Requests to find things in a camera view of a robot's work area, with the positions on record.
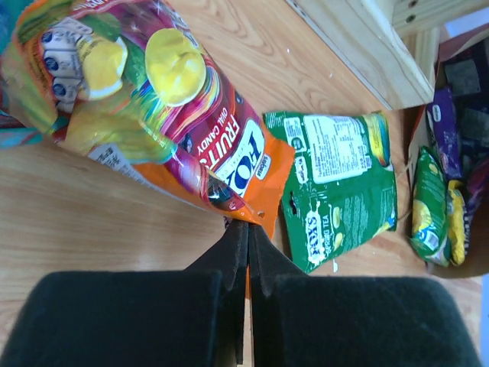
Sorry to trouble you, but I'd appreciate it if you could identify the orange Fox's fruits candy bag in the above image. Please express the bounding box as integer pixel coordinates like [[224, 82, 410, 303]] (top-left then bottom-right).
[[11, 1, 293, 235]]

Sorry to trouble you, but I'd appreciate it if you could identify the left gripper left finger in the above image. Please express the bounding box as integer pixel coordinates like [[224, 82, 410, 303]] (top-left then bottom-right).
[[1, 220, 248, 366]]

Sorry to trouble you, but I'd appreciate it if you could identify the purple snack pack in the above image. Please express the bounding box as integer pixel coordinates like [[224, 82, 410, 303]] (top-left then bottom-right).
[[425, 86, 462, 180]]

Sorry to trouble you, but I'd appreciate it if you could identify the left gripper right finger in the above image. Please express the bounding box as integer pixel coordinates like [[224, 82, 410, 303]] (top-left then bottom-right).
[[248, 225, 481, 366]]

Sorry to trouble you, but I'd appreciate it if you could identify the green candy bag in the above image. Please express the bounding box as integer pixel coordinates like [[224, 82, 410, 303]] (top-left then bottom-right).
[[410, 146, 451, 267]]

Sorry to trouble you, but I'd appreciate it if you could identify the green Fox's spring tea bag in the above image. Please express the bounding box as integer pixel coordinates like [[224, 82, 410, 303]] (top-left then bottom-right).
[[264, 112, 397, 273]]

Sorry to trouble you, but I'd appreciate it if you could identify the teal Fox's candy bag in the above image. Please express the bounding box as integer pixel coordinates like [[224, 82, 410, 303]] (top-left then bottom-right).
[[1, 0, 42, 150]]

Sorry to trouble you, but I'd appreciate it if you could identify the yellow M&M's bag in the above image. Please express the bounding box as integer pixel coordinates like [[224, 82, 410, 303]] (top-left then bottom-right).
[[447, 180, 467, 266]]

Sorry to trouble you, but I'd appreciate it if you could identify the red paper bag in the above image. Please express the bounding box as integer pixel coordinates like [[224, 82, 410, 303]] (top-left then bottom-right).
[[409, 26, 488, 279]]

